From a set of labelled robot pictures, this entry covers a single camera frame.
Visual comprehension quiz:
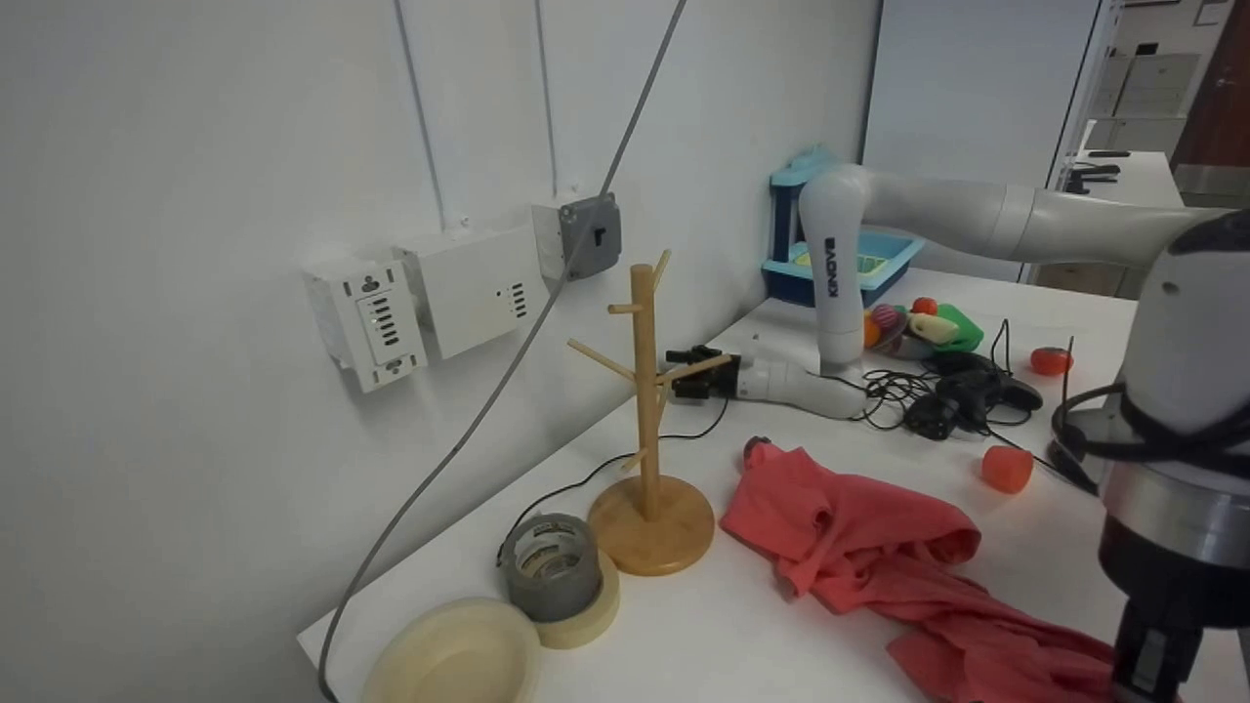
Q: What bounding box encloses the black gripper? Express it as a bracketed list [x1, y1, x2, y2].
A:
[1096, 519, 1250, 703]

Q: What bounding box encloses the coral red printed shirt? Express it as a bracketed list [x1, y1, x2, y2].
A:
[721, 437, 1112, 703]

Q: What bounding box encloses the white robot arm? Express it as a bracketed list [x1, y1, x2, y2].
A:
[751, 163, 1250, 703]

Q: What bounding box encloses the red toy cup near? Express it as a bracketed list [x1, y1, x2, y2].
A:
[975, 446, 1032, 498]

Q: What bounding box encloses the red toy cup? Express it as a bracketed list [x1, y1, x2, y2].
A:
[975, 446, 1032, 498]
[1028, 349, 1073, 381]

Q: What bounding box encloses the red toy cup far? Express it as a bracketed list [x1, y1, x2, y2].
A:
[1028, 349, 1073, 381]

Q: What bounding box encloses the green toy food bowl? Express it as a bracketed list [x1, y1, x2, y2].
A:
[862, 299, 983, 359]

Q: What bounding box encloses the white desk in background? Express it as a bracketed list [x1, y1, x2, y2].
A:
[1053, 135, 1178, 206]

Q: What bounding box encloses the wooden mug tree stand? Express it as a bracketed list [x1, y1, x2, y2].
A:
[575, 260, 713, 580]

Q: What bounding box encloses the cream tape roll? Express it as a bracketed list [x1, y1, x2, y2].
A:
[536, 566, 622, 648]

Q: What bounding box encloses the grey metal junction box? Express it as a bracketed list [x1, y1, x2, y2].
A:
[536, 192, 622, 282]

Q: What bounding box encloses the cream plastic bowl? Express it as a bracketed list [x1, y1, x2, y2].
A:
[363, 597, 540, 703]

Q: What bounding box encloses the black cable bundle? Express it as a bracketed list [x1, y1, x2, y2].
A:
[853, 316, 1047, 442]

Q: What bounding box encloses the black camera on mount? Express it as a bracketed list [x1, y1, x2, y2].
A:
[668, 346, 743, 400]

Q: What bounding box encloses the grey duct tape roll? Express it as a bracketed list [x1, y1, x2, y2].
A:
[495, 511, 600, 621]

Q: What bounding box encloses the grey wall cable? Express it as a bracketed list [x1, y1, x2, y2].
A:
[314, 0, 691, 703]

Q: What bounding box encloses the white wall device box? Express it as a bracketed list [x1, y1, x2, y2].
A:
[401, 234, 548, 365]

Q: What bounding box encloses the white wall outlet box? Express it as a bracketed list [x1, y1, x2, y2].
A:
[302, 252, 426, 395]

